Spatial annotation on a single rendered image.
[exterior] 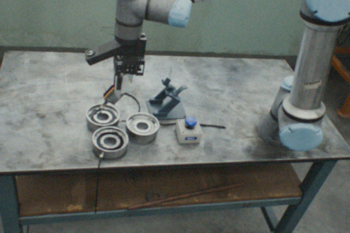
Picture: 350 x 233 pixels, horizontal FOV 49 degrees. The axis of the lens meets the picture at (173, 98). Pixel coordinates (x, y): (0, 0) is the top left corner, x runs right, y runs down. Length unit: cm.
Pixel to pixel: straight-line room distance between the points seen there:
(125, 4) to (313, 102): 56
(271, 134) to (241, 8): 179
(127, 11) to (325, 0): 47
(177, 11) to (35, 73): 68
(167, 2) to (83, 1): 180
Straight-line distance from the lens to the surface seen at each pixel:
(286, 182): 161
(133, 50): 108
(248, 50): 322
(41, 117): 128
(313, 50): 101
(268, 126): 132
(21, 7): 279
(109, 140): 119
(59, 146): 119
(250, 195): 150
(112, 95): 117
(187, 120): 121
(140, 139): 119
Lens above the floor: 166
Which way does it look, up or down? 38 degrees down
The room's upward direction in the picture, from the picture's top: 12 degrees clockwise
